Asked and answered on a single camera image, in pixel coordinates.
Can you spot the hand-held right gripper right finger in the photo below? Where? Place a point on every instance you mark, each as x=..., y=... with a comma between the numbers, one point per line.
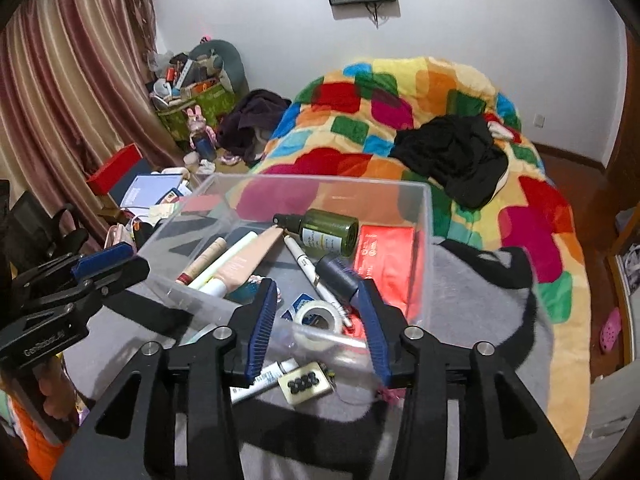
x=375, y=330

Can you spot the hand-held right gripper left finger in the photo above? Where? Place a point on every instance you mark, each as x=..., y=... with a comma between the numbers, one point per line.
x=260, y=330

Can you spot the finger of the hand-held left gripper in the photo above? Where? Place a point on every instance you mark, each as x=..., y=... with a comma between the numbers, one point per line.
x=102, y=261
x=120, y=277

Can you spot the mint teal bottle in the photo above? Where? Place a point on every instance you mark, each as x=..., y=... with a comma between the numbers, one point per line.
x=245, y=292

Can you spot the small blue box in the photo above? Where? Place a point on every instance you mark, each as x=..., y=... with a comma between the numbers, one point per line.
x=300, y=306

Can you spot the white bandage roll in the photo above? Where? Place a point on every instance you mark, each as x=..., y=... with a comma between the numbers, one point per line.
x=317, y=320

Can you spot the dark purple bottle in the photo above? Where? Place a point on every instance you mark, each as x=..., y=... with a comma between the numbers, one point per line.
x=335, y=272

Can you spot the beige cream tube white cap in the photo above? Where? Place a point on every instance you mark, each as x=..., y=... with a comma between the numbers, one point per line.
x=245, y=260

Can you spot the red foil packet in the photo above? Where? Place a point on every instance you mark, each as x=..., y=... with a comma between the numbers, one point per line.
x=385, y=255

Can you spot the white pen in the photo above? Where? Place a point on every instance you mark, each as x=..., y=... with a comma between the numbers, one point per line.
x=305, y=265

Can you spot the light green tube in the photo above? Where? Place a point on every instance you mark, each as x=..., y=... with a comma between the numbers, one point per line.
x=235, y=250

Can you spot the beige tube with red cap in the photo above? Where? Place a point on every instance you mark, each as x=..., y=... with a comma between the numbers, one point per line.
x=205, y=260

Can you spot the dark green bottle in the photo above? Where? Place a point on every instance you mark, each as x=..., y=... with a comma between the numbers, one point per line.
x=330, y=232

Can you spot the clear plastic storage bin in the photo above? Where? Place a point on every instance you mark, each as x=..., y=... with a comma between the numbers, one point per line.
x=325, y=190

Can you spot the pink bag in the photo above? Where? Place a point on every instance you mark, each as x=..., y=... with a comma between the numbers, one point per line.
x=117, y=236

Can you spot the white labelled tube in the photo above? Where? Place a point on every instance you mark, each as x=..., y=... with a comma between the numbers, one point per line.
x=265, y=377

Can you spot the dark navy box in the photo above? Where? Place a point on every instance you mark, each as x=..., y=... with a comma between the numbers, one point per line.
x=129, y=181

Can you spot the blue white book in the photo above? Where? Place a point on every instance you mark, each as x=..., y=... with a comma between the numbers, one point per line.
x=150, y=187

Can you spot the red box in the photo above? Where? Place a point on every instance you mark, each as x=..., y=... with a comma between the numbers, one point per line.
x=112, y=170

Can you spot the grey black blanket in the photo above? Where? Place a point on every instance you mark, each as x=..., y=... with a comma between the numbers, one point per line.
x=475, y=285

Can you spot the pink rabbit water bottle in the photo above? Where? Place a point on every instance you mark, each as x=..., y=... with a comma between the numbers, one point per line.
x=204, y=147

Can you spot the green storage bag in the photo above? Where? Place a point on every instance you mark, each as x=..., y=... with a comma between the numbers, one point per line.
x=175, y=120

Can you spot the striped curtain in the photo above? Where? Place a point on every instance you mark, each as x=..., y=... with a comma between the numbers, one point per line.
x=75, y=85

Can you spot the black clothing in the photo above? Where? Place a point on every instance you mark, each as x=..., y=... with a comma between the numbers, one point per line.
x=450, y=155

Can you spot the dark purple clothing pile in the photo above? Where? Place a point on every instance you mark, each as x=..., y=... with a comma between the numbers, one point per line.
x=250, y=115

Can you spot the pink clog shoe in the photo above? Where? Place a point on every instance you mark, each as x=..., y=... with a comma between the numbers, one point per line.
x=611, y=332

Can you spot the grey green cushion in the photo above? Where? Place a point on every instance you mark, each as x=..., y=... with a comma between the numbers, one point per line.
x=232, y=62

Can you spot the colourful patchwork quilt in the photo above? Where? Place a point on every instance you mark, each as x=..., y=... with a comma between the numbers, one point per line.
x=400, y=90

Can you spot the wall socket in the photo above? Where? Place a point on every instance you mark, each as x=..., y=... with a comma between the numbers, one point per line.
x=538, y=120

